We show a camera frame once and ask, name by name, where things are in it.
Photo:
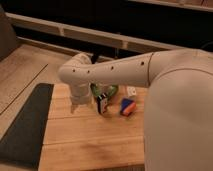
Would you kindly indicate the blue and orange block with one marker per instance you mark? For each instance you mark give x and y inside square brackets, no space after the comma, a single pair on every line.
[127,106]

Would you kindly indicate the black floor mat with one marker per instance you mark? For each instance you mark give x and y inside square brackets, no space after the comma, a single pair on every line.
[22,142]

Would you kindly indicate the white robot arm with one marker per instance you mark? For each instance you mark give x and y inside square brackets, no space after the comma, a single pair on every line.
[178,109]

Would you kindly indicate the green bowl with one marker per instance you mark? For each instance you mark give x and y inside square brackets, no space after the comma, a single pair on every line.
[109,90]

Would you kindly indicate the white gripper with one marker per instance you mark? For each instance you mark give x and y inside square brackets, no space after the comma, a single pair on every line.
[79,95]

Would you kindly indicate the white wall rail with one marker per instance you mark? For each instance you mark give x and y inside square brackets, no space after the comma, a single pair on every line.
[89,35]

